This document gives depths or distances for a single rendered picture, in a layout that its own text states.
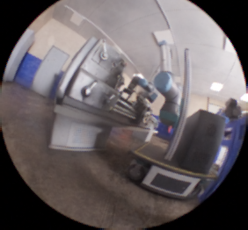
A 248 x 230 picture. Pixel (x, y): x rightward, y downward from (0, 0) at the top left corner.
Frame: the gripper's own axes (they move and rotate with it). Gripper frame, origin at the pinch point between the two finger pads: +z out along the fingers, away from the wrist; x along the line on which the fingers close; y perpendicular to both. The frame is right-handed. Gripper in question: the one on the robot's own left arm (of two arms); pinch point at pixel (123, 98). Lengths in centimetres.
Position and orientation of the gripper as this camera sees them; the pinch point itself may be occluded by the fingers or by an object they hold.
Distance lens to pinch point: 100.2
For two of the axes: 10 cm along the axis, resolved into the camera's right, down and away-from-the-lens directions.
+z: -5.5, 8.0, 2.5
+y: -5.4, -5.7, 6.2
